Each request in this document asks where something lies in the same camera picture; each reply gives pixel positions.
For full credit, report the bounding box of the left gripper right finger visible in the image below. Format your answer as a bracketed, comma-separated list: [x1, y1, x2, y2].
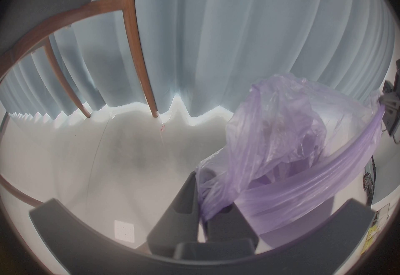
[207, 203, 260, 253]

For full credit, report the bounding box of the pale blue curtain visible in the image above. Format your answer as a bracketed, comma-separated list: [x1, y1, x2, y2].
[0, 0, 395, 121]

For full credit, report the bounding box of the purple plastic bag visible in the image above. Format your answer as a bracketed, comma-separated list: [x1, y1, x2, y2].
[195, 73, 385, 247]

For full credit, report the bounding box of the white cushioned wooden chair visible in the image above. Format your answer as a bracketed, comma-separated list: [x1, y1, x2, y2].
[0, 0, 160, 209]

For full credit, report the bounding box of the crumpled white paper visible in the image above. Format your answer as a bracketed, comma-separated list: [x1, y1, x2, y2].
[362, 172, 375, 195]

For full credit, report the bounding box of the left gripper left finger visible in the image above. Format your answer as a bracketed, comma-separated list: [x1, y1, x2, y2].
[147, 171, 201, 258]

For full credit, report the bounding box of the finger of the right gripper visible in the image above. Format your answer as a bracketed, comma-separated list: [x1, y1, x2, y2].
[379, 80, 400, 106]

